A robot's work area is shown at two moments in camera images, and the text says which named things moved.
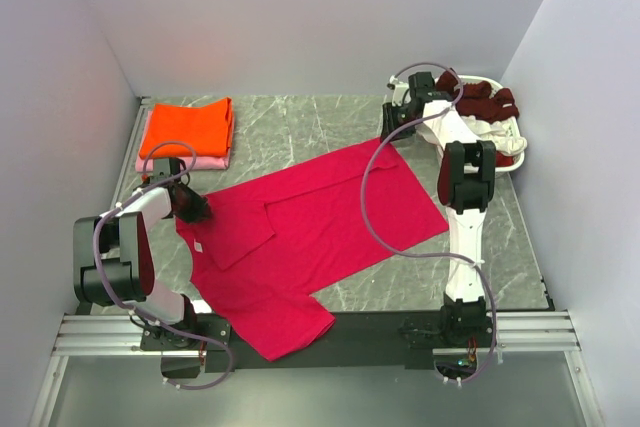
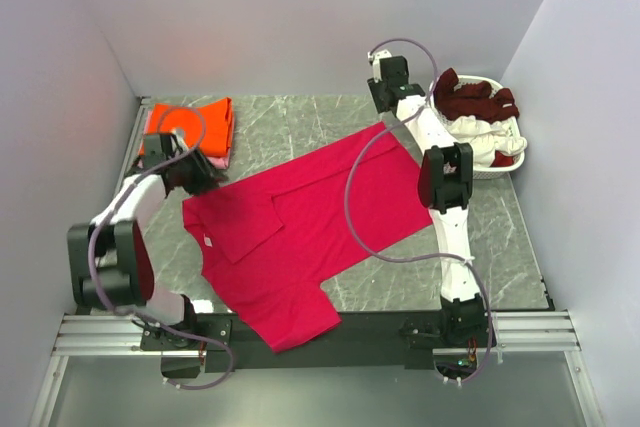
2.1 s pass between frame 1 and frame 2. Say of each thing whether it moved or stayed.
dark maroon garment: stayed
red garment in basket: stayed
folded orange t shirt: stayed
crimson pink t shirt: moved
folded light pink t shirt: stayed
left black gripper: moved
